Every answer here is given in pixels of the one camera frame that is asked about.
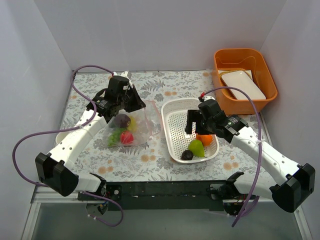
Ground orange fruit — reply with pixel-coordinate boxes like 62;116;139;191
196;134;213;147

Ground dark red apple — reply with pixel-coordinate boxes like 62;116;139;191
113;113;131;128

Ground green pear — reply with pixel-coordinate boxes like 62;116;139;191
188;139;205;158

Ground yellow banana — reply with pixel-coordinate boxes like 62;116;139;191
127;116;137;133

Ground clear zip top bag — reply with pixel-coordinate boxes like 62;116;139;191
102;100;163;148

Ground green grape bunch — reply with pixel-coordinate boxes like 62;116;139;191
107;128;126;147

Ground red tomato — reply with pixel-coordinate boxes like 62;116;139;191
120;130;134;145

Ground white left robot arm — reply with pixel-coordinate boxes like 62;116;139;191
35;71;146;200

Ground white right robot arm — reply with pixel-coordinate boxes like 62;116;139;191
185;99;316;213

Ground white perforated plastic basket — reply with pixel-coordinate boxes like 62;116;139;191
161;97;220;164

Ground dark purple plum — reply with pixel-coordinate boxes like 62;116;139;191
180;150;194;161

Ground white rectangular plate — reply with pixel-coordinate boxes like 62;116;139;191
218;69;266;100

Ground white paper cup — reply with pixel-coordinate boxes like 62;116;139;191
55;131;71;145

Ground floral patterned table mat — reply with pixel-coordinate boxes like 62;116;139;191
72;70;257;182

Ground orange plastic tub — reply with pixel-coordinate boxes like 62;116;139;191
212;48;278;115

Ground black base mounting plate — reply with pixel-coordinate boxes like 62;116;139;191
77;179;257;212

